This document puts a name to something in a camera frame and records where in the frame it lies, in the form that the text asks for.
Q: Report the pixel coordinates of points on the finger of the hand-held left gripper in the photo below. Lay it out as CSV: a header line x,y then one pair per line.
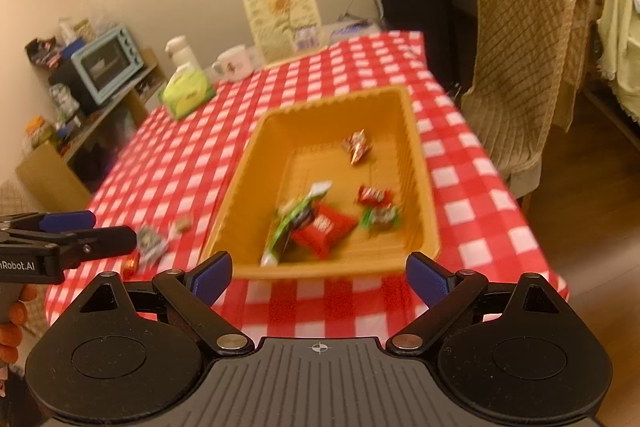
x,y
70,221
100,244

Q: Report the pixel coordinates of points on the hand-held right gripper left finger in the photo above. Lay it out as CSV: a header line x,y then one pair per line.
x,y
212,274

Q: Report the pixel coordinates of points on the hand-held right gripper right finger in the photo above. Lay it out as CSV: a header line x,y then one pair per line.
x,y
425,277

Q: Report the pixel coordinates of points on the small red gold candy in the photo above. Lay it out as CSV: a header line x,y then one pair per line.
x,y
131,267

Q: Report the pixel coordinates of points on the grey clear snack packet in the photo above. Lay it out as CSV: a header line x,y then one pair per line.
x,y
151,244

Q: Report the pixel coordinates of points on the yellow green candy packet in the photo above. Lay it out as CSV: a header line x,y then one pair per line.
x,y
181,225

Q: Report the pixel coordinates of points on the green candy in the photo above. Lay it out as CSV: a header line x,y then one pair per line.
x,y
382,217

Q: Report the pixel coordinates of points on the silver green snack packet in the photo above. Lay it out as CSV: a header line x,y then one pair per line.
x,y
292,222

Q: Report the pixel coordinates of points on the red gold snack packet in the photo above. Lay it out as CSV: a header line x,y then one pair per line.
x,y
325,227

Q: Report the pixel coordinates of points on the red white candy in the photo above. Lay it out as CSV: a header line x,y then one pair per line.
x,y
357,147

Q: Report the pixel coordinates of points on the orange plastic tray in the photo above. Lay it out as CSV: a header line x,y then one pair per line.
x,y
325,122

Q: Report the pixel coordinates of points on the person's left hand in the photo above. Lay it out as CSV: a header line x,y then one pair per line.
x,y
15,337

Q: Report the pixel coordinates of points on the wooden shelf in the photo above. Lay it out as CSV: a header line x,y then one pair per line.
x,y
60,167

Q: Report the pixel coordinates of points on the jar with orange lid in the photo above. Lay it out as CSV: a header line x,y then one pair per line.
x,y
40,134

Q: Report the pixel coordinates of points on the red checked tablecloth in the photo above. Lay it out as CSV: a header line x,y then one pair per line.
x,y
190,147

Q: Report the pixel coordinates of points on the black appliance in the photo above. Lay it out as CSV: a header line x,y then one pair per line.
x,y
70,82

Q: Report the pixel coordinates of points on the teal toaster oven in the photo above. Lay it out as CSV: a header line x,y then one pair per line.
x,y
107,64

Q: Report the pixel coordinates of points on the green tissue pack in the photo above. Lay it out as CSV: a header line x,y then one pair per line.
x,y
189,93

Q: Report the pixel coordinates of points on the pile of snack bags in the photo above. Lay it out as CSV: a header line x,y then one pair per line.
x,y
57,42

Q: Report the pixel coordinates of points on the white thermos bottle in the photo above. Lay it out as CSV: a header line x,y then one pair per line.
x,y
181,52

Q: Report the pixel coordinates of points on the white mug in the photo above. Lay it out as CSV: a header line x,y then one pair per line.
x,y
235,63

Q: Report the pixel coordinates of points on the blue snack bar packet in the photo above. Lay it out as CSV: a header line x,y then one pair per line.
x,y
350,28

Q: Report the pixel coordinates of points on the sunflower seed bag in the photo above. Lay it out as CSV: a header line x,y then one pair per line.
x,y
282,14

